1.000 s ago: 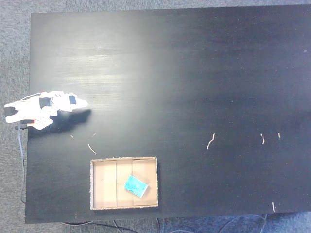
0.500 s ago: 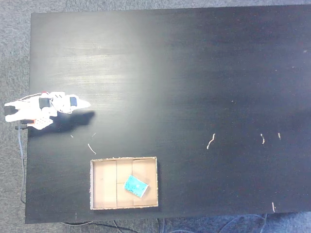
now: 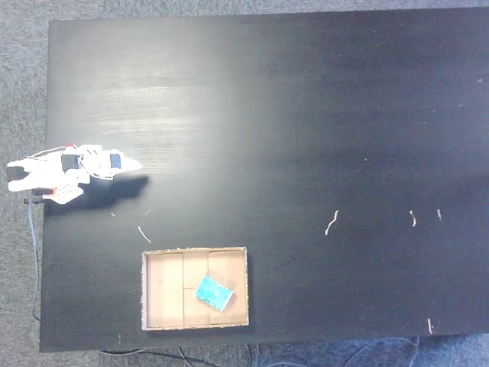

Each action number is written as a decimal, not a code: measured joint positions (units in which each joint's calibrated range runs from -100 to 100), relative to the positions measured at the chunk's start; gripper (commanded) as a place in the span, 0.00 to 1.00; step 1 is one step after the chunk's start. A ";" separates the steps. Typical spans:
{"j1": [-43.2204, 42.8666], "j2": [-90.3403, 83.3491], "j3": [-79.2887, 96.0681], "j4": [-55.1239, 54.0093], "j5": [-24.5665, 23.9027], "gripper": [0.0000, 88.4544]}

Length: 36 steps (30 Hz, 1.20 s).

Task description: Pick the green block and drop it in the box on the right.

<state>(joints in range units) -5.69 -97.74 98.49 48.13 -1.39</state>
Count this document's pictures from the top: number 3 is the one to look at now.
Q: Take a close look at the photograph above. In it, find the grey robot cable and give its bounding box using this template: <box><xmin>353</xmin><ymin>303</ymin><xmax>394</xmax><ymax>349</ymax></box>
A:
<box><xmin>24</xmin><ymin>196</ymin><xmax>43</xmax><ymax>322</ymax></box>

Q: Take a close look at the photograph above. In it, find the curved cardboard sliver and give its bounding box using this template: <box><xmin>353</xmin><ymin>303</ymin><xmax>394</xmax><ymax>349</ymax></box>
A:
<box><xmin>324</xmin><ymin>209</ymin><xmax>340</xmax><ymax>236</ymax></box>

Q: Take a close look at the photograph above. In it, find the green block white base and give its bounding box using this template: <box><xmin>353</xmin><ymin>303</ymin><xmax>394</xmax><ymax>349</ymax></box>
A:
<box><xmin>195</xmin><ymin>274</ymin><xmax>235</xmax><ymax>313</ymax></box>

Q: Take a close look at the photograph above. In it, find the shallow cardboard box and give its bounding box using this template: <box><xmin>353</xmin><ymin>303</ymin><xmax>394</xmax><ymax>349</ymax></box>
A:
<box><xmin>140</xmin><ymin>245</ymin><xmax>251</xmax><ymax>332</ymax></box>

